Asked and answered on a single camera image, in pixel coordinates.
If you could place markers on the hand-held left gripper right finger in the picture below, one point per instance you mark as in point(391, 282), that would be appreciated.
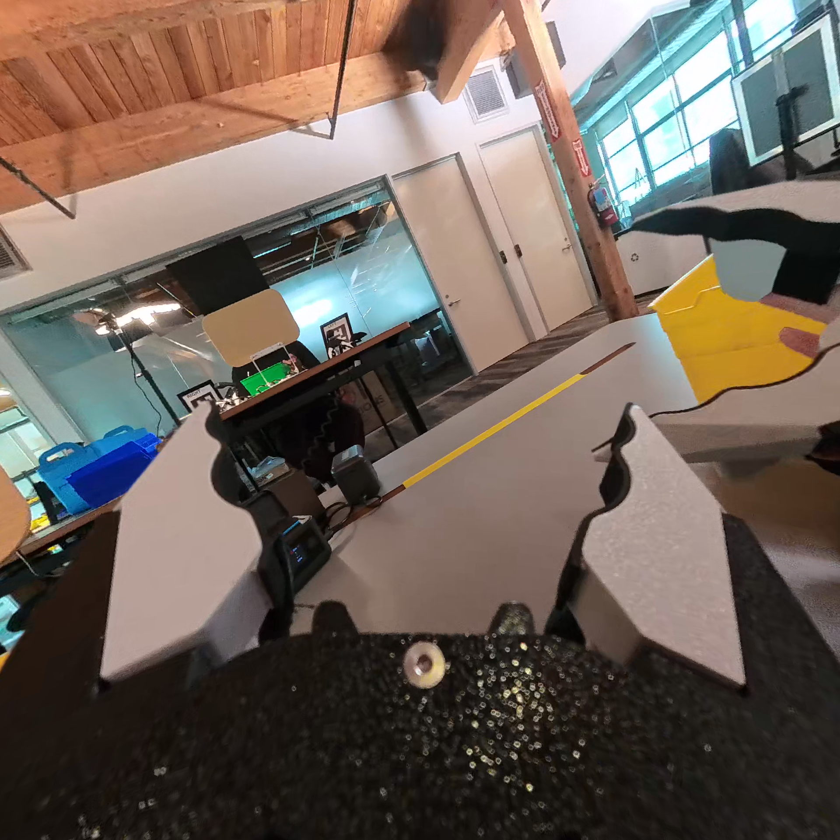
point(663, 558)

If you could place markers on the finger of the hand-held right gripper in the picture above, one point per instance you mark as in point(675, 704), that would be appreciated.
point(761, 413)
point(807, 249)

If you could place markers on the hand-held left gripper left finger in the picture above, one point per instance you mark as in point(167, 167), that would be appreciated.
point(177, 558)

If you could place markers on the yellow plastic bin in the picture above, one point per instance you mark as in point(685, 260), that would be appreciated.
point(728, 334)

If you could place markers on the person's right hand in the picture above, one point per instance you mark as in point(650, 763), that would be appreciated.
point(802, 341)

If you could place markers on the dark blue plastic bin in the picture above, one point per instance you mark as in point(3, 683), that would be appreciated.
point(115, 472)

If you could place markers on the black office chair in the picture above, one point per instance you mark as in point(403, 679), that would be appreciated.
point(735, 164)

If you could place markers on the black power station with display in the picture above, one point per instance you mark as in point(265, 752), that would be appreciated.
point(303, 554)

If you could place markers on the dark brown box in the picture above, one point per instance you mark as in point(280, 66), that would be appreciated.
point(292, 489)

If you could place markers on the light blue plastic tote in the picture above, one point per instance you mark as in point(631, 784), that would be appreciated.
point(62, 472)

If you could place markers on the white cabinet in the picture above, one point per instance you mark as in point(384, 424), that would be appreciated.
point(656, 259)

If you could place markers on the white framed monitor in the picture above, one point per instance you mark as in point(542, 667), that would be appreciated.
point(781, 98)

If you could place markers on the black white marker sign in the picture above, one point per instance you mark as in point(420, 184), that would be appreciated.
point(337, 336)
point(199, 396)

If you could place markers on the green plastic bin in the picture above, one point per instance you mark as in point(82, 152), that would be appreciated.
point(262, 384)

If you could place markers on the black tripod light stand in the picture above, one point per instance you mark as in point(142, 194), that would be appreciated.
point(141, 367)

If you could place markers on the small black box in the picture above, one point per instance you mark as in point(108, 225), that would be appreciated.
point(355, 476)

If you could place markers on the red fire extinguisher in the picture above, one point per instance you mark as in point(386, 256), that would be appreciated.
point(600, 203)

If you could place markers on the yellow tape strip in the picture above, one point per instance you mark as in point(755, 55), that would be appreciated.
point(492, 430)

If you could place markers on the wooden pillar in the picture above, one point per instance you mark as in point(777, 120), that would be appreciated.
point(584, 197)

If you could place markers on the red pillar sign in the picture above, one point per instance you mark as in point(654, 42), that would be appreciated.
point(581, 157)
point(550, 111)

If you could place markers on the wooden desk with black legs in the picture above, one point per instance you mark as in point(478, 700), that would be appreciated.
point(341, 364)

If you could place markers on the white door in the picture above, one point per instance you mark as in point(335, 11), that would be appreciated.
point(531, 229)
point(453, 262)

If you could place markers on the black flat panel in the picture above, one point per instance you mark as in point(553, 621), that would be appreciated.
point(216, 275)

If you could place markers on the dark ceiling fixture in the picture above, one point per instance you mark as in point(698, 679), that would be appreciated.
point(423, 36)

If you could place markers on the white wall vent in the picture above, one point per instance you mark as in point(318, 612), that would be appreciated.
point(12, 253)
point(485, 93)

